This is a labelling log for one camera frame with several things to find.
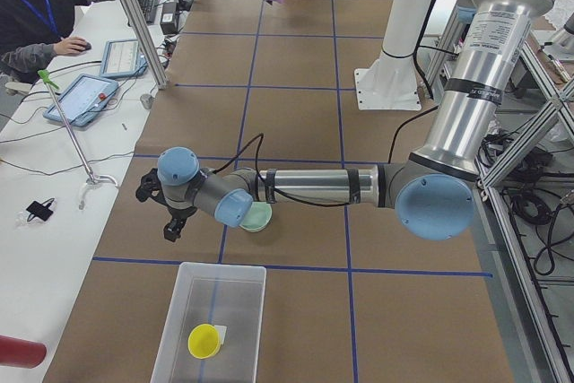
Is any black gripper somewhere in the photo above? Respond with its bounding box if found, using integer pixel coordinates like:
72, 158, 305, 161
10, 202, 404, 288
135, 168, 196, 242

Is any mint green bowl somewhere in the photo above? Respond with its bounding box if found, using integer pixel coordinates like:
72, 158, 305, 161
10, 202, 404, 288
239, 202, 273, 232

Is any yellow plastic cup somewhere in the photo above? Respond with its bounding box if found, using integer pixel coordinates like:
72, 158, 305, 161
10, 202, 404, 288
187, 323, 222, 360

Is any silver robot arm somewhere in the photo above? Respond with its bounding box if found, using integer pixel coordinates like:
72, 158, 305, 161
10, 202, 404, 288
135, 0, 555, 241

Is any metal stand with green clip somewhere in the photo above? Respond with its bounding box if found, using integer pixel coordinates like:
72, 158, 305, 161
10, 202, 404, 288
39, 69, 119, 210

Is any black small device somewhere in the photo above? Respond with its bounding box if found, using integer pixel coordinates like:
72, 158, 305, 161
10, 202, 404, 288
26, 198, 56, 222

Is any blue teach pendant near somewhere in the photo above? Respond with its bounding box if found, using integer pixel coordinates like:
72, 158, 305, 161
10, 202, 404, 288
45, 74, 119, 127

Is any blue teach pendant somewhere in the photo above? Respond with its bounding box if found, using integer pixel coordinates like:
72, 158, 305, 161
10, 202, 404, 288
45, 74, 119, 127
100, 39, 147, 79

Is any blue teach pendant far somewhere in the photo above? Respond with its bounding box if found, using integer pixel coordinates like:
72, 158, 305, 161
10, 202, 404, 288
100, 39, 147, 79

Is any black computer mouse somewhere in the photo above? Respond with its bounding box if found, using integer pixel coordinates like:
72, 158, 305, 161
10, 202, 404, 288
76, 42, 91, 52

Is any red cylinder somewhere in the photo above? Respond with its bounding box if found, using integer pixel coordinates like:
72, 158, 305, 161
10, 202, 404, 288
0, 335, 47, 369

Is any black power adapter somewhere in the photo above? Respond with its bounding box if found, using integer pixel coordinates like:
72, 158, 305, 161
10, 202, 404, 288
160, 1, 178, 35

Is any black keyboard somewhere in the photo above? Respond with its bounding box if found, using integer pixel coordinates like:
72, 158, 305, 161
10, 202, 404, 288
137, 0, 158, 23

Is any seated person in black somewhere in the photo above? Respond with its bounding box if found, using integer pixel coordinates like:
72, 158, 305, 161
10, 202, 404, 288
1, 0, 116, 84

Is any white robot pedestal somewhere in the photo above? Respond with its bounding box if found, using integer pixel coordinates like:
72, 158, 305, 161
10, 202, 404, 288
354, 0, 432, 110

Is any aluminium frame post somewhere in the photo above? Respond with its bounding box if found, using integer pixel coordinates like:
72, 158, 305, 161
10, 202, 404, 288
120, 0, 168, 90

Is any aluminium frame truss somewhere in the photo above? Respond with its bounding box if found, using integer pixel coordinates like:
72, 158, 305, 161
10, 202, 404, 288
423, 19, 574, 383

